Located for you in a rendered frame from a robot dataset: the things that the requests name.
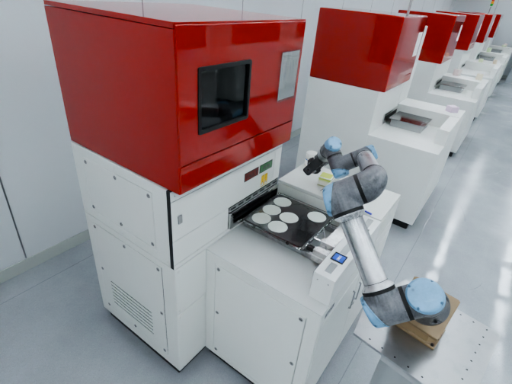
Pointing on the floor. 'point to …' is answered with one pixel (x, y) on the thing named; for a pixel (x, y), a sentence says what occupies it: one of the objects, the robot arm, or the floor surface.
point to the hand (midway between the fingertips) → (309, 171)
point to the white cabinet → (274, 324)
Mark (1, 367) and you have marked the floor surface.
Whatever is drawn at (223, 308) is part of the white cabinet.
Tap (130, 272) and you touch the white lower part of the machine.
